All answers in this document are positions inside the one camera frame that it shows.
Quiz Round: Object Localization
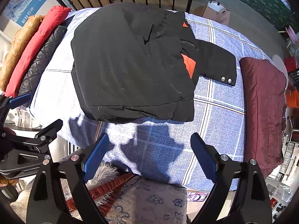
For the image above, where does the red fur-trimmed garment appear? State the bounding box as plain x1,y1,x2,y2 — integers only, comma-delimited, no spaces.
65,162,136,215

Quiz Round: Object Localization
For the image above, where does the maroon folded blanket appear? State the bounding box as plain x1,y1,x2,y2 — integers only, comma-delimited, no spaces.
240,57,286,178

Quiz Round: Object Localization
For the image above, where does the green patterned rug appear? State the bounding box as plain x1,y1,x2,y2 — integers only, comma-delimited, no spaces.
240,0,298,32

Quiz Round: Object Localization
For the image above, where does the black quilted jacket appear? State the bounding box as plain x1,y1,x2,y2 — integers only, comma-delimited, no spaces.
18,25,67,107

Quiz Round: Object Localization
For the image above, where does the orange container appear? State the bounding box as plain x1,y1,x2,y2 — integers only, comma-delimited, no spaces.
286,90,299,109

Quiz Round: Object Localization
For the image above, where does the blue checked bed sheet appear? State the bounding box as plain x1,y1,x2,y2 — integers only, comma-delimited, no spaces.
30,7,274,192

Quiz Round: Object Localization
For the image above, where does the cardboard box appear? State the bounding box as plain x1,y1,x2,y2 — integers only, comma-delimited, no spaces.
192,1,231,26

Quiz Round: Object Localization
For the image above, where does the blue white wall poster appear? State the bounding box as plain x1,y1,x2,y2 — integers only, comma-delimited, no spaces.
1,0,59,31

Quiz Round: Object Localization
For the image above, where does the tan quilted jacket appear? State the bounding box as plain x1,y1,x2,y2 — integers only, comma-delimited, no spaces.
1,15,45,91

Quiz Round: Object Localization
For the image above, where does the red folded jacket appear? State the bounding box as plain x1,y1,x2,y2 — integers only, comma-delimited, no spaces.
3,6,71,97

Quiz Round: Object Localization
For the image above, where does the black padded jacket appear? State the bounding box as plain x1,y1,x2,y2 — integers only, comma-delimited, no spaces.
71,3,237,123

